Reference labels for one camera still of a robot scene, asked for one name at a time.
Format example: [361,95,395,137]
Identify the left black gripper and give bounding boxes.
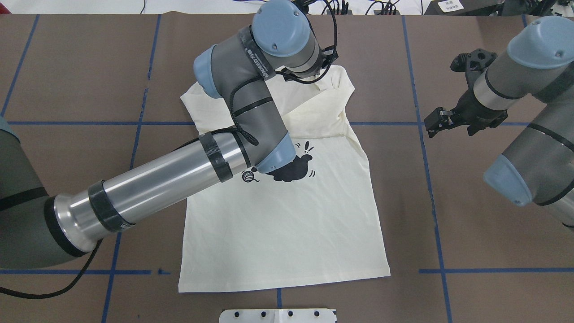
[280,47,339,84]

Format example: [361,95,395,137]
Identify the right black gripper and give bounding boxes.
[424,88,508,138]

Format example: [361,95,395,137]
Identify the cream long-sleeve cat shirt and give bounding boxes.
[178,65,390,293]

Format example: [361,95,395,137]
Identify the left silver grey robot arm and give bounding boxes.
[1,13,252,196]

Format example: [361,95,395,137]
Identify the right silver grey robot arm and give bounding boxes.
[424,16,574,230]

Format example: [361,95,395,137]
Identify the black box with white label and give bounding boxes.
[423,0,505,16]

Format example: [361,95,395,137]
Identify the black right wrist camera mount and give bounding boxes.
[450,48,498,89]

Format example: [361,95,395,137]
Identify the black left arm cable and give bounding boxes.
[0,0,341,300]

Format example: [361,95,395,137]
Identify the white camera post with base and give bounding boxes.
[219,308,338,323]

